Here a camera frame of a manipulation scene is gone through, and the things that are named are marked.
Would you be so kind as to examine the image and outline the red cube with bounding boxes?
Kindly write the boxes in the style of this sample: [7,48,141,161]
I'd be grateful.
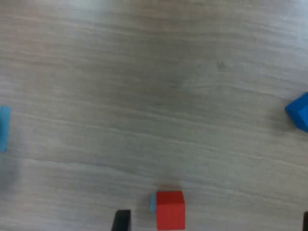
[156,191,186,231]

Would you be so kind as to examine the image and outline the small table sticker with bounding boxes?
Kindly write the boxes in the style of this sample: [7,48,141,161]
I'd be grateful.
[0,105,12,152]
[150,193,158,213]

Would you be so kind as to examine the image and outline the blue cube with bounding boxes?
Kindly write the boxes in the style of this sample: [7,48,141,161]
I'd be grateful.
[285,92,308,133]

